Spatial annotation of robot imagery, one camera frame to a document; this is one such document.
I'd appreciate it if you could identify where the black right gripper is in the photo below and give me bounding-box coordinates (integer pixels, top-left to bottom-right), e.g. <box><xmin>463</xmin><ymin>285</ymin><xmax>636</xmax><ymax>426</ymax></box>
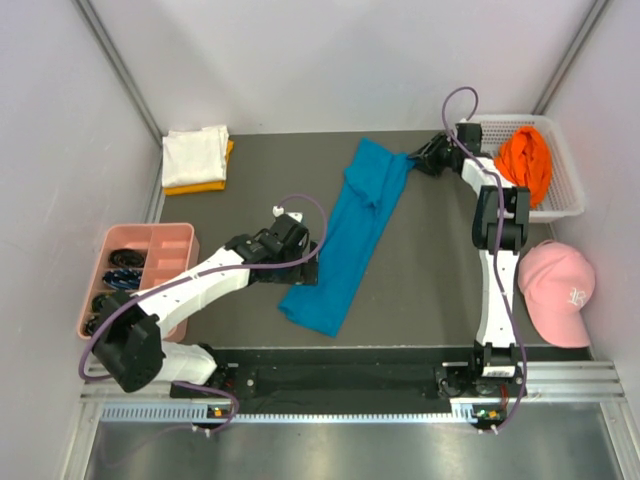
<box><xmin>408</xmin><ymin>134</ymin><xmax>460</xmax><ymax>178</ymax></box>

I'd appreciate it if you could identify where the blue t shirt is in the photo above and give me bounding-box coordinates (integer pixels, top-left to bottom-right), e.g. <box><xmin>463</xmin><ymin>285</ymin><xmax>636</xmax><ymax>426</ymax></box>
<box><xmin>278</xmin><ymin>139</ymin><xmax>413</xmax><ymax>337</ymax></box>

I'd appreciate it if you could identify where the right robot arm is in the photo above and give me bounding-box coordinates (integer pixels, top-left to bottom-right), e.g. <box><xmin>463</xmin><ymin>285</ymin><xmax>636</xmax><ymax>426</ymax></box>
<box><xmin>409</xmin><ymin>122</ymin><xmax>530</xmax><ymax>396</ymax></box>

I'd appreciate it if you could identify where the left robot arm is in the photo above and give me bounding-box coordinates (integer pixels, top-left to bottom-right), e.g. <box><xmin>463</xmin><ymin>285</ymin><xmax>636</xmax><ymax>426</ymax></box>
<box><xmin>91</xmin><ymin>210</ymin><xmax>318</xmax><ymax>397</ymax></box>

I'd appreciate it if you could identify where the yellow folded t shirt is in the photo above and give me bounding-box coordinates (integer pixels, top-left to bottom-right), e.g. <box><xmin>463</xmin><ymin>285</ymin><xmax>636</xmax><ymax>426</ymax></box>
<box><xmin>163</xmin><ymin>140</ymin><xmax>235</xmax><ymax>196</ymax></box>

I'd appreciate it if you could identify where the orange crumpled t shirt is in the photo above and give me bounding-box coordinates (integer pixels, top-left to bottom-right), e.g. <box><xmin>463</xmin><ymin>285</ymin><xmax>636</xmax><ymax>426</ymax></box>
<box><xmin>494</xmin><ymin>125</ymin><xmax>553</xmax><ymax>209</ymax></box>

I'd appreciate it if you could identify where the white folded t shirt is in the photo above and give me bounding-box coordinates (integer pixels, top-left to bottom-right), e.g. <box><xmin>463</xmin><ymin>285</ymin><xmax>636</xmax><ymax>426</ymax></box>
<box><xmin>162</xmin><ymin>125</ymin><xmax>230</xmax><ymax>188</ymax></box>

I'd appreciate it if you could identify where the white perforated plastic basket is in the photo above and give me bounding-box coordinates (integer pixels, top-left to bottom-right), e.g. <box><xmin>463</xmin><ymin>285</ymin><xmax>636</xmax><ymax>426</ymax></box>
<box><xmin>472</xmin><ymin>114</ymin><xmax>585</xmax><ymax>223</ymax></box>

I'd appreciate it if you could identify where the pink compartment tray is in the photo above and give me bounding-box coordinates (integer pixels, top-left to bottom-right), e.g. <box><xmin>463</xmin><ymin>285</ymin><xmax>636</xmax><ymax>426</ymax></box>
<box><xmin>77</xmin><ymin>223</ymin><xmax>199</xmax><ymax>340</ymax></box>

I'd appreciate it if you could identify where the pink cap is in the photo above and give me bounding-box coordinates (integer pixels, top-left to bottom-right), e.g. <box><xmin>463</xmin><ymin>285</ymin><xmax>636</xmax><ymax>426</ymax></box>
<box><xmin>517</xmin><ymin>240</ymin><xmax>596</xmax><ymax>348</ymax></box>

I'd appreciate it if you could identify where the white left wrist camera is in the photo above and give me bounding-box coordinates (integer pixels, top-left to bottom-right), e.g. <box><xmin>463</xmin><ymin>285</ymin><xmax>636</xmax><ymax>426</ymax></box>
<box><xmin>272</xmin><ymin>205</ymin><xmax>304</xmax><ymax>223</ymax></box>

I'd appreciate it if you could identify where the black coiled cable top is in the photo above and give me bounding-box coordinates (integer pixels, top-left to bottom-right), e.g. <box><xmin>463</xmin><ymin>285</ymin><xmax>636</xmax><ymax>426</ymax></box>
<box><xmin>108</xmin><ymin>248</ymin><xmax>147</xmax><ymax>268</ymax></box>

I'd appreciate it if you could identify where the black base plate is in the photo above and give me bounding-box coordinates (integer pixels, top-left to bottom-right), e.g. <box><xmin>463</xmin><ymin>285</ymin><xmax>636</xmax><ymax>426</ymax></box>
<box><xmin>169</xmin><ymin>361</ymin><xmax>526</xmax><ymax>415</ymax></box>

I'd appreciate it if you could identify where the blue coiled cable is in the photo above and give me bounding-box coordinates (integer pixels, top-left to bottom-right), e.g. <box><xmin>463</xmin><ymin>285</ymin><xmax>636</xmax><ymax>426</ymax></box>
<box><xmin>101</xmin><ymin>268</ymin><xmax>143</xmax><ymax>290</ymax></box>

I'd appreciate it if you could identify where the green black coiled cable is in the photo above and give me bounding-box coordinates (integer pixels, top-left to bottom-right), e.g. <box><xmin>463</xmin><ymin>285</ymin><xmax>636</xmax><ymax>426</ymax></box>
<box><xmin>90</xmin><ymin>292</ymin><xmax>121</xmax><ymax>313</ymax></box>

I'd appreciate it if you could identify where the grey slotted cable duct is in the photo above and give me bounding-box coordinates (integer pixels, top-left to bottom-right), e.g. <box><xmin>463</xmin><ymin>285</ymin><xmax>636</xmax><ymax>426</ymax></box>
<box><xmin>101</xmin><ymin>403</ymin><xmax>499</xmax><ymax>424</ymax></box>

